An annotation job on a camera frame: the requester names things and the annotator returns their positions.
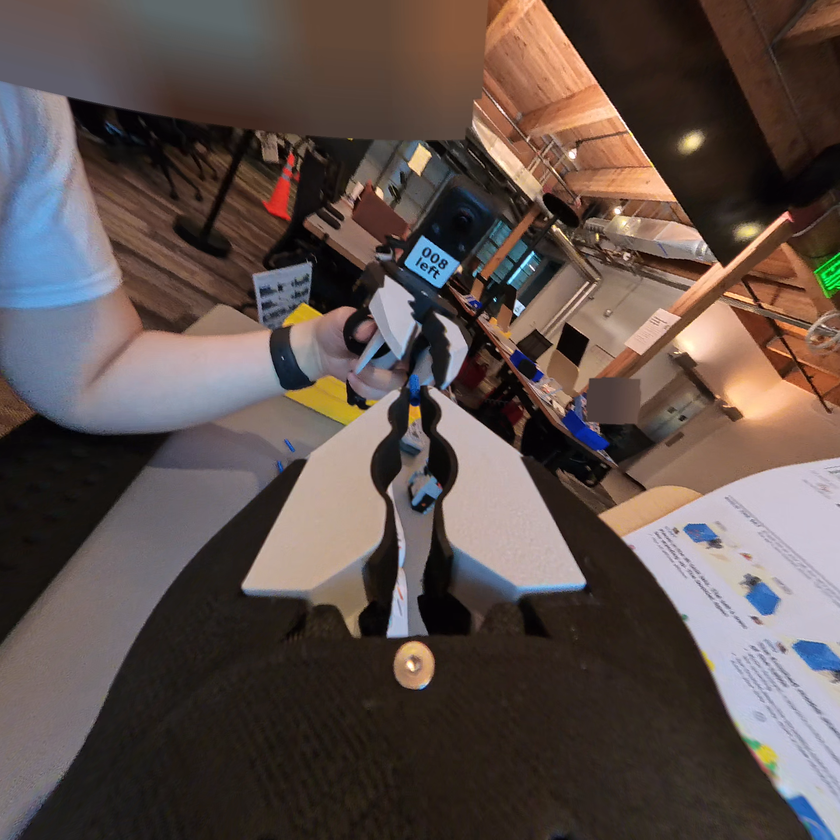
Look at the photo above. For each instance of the black smartwatch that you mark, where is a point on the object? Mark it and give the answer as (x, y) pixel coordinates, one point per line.
(289, 358)

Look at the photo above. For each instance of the white laminated instruction sheet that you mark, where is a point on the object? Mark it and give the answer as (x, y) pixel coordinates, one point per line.
(754, 590)

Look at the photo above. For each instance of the yellow storage bin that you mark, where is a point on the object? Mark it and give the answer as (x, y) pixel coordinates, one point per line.
(315, 400)

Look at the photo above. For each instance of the black stanchion post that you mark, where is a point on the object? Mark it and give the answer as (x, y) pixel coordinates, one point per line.
(203, 233)

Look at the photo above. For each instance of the white printed floor sign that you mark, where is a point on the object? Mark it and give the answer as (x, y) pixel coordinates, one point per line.
(282, 295)

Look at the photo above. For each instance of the white t-shirt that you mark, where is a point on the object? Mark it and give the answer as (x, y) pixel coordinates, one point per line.
(46, 197)

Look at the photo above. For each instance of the silver ventilation duct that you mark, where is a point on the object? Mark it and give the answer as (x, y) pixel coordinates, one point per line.
(656, 239)

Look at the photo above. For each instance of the wooden side table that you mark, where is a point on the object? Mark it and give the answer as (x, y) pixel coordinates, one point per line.
(649, 508)

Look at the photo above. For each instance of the orange traffic cone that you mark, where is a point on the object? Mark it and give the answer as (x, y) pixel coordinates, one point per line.
(282, 190)

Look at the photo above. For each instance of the person's left hand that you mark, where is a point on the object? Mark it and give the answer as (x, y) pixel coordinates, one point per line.
(325, 348)

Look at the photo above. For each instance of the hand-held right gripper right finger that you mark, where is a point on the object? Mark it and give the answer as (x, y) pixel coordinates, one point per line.
(512, 525)

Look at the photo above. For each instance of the long wooden table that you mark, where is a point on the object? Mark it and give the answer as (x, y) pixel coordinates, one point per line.
(525, 377)

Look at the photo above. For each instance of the grey motor box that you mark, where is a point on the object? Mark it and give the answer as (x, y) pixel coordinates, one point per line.
(411, 441)

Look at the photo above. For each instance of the white paper notice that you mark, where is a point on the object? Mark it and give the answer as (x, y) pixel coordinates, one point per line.
(653, 331)

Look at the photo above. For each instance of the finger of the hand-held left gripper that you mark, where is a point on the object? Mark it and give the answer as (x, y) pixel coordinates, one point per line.
(394, 321)
(453, 354)

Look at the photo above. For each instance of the partly built robot model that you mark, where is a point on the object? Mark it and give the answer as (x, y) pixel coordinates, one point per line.
(425, 492)

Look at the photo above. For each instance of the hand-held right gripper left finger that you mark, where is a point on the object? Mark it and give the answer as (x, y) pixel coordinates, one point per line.
(315, 525)

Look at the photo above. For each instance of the person's left forearm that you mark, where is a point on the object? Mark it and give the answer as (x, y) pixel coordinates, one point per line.
(164, 374)

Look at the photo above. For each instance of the green exit sign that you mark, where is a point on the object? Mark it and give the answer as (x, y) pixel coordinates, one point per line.
(830, 274)

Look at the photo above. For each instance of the wooden post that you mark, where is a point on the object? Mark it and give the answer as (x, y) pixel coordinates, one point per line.
(722, 282)

